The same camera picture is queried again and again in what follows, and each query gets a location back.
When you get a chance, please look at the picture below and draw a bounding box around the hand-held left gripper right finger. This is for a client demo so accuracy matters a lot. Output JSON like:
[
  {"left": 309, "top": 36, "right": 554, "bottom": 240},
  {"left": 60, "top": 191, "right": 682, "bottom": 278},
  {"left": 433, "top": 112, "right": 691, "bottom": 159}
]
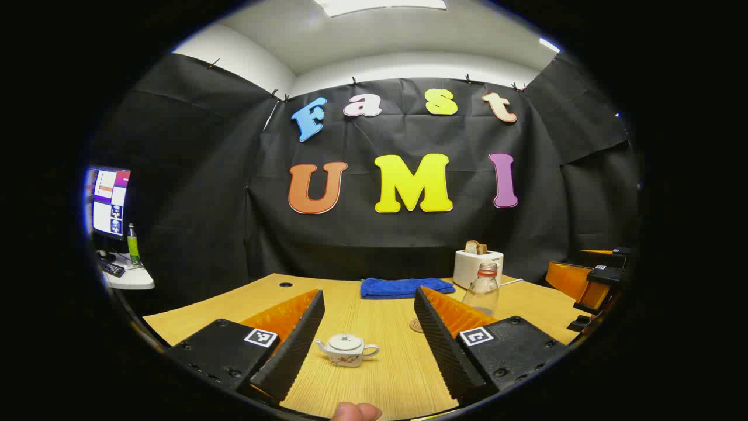
[{"left": 414, "top": 285, "right": 570, "bottom": 407}]

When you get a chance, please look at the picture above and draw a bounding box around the clear plastic water bottle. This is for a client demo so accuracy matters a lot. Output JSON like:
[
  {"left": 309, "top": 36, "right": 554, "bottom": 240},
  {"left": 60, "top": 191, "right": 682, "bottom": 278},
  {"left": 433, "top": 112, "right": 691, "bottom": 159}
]
[{"left": 462, "top": 263, "right": 500, "bottom": 316}]

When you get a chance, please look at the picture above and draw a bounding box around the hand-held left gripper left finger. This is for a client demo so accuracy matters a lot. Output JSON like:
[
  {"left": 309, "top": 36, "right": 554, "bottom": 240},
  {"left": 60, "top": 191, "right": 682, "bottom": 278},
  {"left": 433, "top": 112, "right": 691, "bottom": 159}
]
[{"left": 167, "top": 288, "right": 326, "bottom": 404}]

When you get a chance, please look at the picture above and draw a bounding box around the white side table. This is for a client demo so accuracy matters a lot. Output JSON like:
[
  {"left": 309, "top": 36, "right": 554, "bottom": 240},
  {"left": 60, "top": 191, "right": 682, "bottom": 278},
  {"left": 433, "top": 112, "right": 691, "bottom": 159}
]
[{"left": 96, "top": 251, "right": 155, "bottom": 291}]

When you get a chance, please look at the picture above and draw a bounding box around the blue folded towel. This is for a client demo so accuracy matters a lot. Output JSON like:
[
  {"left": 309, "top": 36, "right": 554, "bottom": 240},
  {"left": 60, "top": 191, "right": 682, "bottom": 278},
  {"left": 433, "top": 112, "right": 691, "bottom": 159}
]
[{"left": 360, "top": 277, "right": 456, "bottom": 300}]

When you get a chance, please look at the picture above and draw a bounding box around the white toaster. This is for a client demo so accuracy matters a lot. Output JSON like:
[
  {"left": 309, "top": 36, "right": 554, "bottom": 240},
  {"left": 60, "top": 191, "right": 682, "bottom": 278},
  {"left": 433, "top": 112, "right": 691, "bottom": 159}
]
[{"left": 453, "top": 249, "right": 504, "bottom": 290}]

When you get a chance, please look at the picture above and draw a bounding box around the computer monitor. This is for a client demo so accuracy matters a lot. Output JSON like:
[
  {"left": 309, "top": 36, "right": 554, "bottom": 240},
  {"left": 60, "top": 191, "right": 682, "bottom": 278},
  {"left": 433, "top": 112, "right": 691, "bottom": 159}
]
[{"left": 88, "top": 167, "right": 132, "bottom": 240}]

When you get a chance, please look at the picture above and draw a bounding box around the white ceramic teacup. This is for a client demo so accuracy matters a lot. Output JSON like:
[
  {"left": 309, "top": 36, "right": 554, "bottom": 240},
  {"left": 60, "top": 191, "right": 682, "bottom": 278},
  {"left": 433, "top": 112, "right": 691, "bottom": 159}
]
[{"left": 315, "top": 334, "right": 380, "bottom": 368}]

